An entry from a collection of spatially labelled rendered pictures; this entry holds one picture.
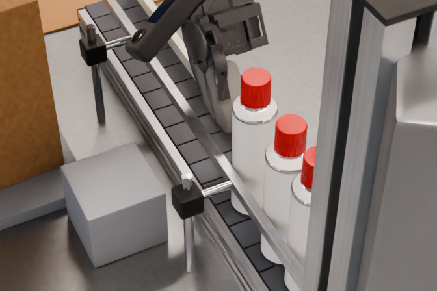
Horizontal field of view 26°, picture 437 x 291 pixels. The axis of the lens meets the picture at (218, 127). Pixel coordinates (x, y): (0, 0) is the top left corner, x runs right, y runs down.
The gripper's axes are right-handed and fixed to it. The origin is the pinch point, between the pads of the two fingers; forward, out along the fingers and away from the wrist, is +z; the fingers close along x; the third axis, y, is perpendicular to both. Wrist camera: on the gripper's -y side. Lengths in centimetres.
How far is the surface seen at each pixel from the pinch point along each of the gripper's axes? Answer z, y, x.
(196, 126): -1.1, -3.5, -1.1
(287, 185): 3.0, -1.2, -19.5
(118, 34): -9.5, -1.7, 29.9
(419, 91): -20, -16, -71
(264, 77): -7.6, 1.1, -14.3
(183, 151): 3.9, -3.4, 6.8
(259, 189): 6.8, 0.0, -8.2
